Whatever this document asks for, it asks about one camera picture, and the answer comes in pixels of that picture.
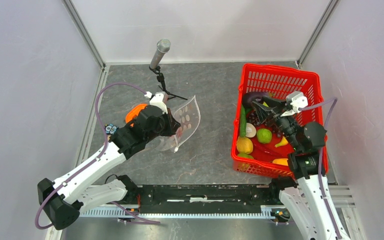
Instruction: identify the yellow banana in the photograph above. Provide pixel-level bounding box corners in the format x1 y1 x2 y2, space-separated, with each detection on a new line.
274 136 289 148

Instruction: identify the red chili pepper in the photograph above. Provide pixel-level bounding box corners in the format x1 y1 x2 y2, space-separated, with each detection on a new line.
251 141 293 159

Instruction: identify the silver microphone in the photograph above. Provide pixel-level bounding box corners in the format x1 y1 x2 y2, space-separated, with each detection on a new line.
149 38 171 71

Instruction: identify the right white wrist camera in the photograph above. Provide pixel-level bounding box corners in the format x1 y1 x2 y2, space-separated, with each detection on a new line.
280 91 308 117

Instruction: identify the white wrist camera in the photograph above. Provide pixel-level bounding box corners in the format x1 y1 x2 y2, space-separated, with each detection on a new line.
144 91 168 113
280 91 308 117

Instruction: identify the dark red grape bunch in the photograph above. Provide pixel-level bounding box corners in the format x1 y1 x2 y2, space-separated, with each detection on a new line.
246 110 265 127

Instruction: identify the white mushroom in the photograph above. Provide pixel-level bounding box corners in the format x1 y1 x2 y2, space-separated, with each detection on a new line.
245 122 257 138

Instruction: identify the orange fruit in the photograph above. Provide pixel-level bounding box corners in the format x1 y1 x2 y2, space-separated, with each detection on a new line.
272 158 289 166

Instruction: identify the yellow lemon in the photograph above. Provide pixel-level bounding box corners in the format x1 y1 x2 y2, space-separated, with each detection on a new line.
236 136 254 155

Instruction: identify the clear dotted zip bag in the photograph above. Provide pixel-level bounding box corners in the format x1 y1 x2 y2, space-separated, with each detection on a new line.
156 95 201 153

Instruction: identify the purple eggplant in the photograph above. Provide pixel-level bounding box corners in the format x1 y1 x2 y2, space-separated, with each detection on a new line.
241 91 272 109

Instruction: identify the green apple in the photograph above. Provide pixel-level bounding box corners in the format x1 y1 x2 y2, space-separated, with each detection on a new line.
256 128 273 144
237 153 254 160

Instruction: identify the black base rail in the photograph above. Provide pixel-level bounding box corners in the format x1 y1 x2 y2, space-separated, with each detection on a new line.
105 175 304 223

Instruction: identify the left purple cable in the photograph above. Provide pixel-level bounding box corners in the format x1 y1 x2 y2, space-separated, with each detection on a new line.
34 82 150 231

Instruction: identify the blue owl toy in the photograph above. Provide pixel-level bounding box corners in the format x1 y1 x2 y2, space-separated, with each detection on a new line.
104 123 118 135

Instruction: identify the black mini tripod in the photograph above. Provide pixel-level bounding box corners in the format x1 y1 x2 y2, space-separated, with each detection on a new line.
149 65 188 100

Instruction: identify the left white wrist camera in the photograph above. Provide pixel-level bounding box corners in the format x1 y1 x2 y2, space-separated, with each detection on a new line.
144 91 168 113

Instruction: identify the red plastic basket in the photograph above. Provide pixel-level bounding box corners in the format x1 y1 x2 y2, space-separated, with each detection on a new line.
231 63 328 178

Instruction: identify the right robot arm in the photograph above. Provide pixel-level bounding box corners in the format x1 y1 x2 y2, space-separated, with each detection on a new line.
251 91 350 240

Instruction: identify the green cucumber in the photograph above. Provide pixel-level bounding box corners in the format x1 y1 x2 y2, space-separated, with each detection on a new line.
239 105 247 138

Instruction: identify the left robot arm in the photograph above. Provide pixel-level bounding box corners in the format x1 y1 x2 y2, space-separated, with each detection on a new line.
34 105 181 230

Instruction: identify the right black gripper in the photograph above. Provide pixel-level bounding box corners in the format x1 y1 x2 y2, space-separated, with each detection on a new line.
252 95 302 151

